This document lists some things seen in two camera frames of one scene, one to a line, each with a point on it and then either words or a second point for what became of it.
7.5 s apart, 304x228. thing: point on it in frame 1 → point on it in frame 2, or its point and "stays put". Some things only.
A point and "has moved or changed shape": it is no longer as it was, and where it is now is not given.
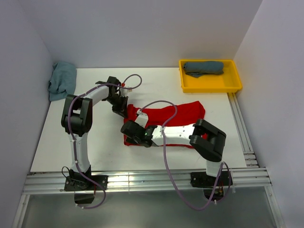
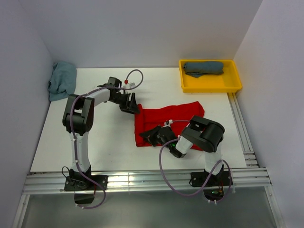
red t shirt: [173, 115] has moved or changed shape
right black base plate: [203, 179] stays put
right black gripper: [129, 140] → [150, 134]
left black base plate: [81, 183] stays put
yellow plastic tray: [229, 81] stays put
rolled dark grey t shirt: [197, 69] stays put
